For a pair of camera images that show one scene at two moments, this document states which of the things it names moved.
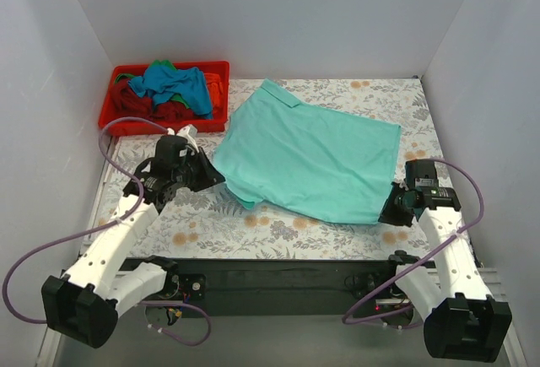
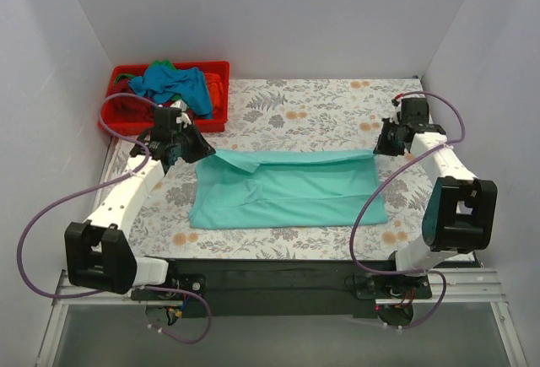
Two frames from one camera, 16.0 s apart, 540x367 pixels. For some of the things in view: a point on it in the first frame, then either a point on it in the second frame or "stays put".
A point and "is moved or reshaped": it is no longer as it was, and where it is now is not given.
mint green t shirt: x=274 y=151 is moved or reshaped
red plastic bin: x=175 y=94 stays put
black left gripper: x=202 y=171 -> x=194 y=144
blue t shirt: x=188 y=83 stays put
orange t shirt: x=216 y=89 stays put
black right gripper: x=396 y=203 -> x=386 y=141
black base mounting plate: x=284 y=287 stays put
